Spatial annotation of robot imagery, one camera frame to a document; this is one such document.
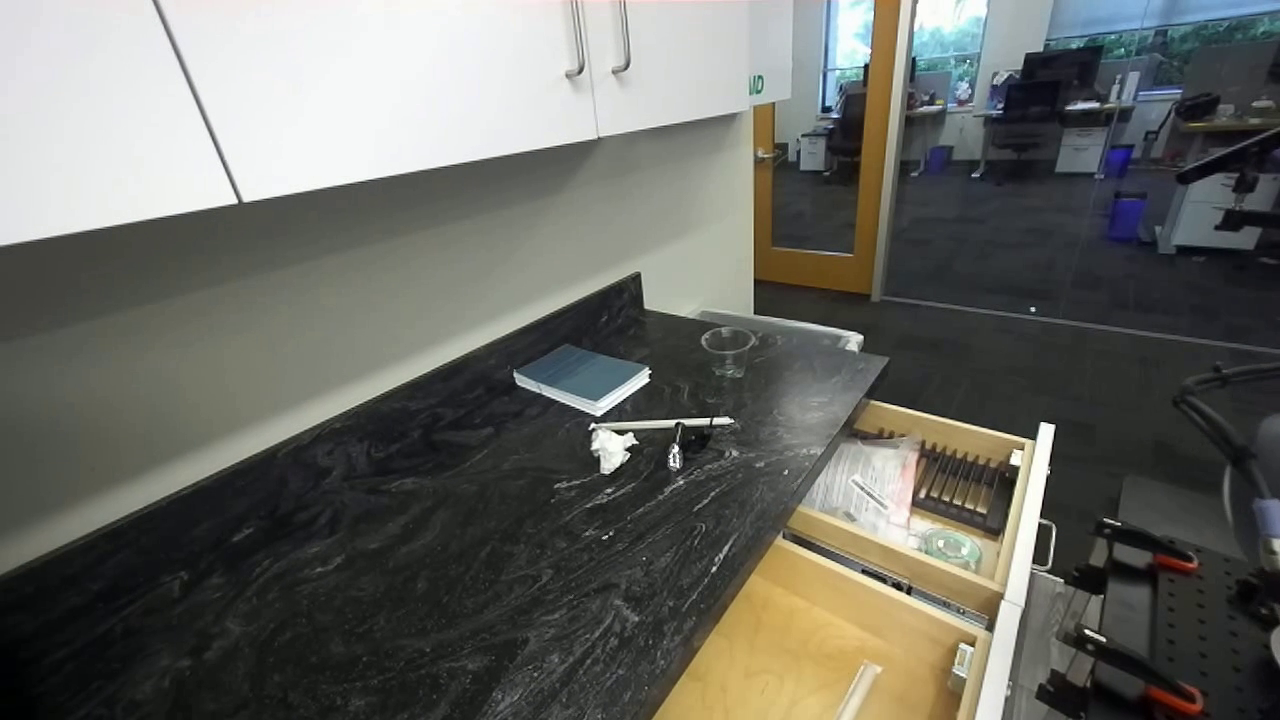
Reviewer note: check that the wooden drawer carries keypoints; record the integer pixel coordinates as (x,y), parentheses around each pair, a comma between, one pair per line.
(792,626)
(947,562)

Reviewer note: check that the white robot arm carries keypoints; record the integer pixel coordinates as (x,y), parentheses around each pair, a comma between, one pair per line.
(1250,487)

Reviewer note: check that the white rod in drawer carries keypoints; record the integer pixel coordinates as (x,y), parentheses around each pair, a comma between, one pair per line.
(859,691)

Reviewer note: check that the white plastic stick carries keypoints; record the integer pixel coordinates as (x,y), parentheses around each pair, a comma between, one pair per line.
(662,426)

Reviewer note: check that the clear trash bag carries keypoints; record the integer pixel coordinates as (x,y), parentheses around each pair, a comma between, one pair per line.
(786,326)

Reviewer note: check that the crumpled white paper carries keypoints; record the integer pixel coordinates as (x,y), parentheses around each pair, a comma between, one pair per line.
(614,449)

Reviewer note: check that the clear plastic bag of papers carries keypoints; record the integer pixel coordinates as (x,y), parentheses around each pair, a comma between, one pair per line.
(871,487)

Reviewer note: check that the black slotted organizer tray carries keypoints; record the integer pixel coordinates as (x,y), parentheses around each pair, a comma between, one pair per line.
(966,488)

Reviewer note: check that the white upper cabinets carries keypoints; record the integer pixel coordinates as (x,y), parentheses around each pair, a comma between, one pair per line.
(142,109)

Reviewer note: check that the wooden door frame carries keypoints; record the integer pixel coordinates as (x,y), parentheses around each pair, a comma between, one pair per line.
(859,268)

